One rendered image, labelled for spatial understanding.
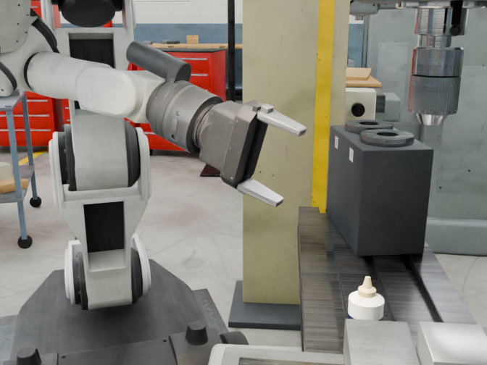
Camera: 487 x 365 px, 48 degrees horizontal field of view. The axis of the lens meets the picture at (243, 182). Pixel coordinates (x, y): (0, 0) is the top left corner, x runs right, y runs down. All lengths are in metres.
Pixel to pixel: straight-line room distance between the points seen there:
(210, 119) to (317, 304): 0.30
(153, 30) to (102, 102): 9.02
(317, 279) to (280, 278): 1.67
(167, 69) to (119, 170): 0.41
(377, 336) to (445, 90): 0.24
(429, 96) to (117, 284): 0.96
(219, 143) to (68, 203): 0.53
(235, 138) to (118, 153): 0.47
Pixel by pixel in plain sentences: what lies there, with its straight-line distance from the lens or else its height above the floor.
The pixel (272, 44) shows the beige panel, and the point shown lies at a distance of 2.28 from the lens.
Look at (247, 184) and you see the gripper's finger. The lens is 0.75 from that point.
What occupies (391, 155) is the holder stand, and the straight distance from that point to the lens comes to 0.93.
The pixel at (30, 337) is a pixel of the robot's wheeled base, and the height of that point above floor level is 0.57.
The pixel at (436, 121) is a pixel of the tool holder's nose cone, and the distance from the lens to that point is 0.58.
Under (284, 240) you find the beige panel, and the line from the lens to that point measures 2.47.
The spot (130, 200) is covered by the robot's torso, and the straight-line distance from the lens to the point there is 1.20.
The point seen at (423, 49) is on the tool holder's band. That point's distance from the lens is 0.56.
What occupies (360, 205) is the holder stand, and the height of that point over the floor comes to 1.00.
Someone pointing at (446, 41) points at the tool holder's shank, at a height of 1.27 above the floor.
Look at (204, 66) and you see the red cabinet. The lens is 5.09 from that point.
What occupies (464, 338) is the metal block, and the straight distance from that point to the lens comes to 0.51.
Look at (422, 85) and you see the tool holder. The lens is 0.56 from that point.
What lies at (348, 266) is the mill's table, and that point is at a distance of 0.93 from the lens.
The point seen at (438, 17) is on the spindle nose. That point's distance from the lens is 0.56.
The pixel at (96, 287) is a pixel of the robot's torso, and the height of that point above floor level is 0.70.
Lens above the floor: 1.30
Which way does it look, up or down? 17 degrees down
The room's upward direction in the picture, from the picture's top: straight up
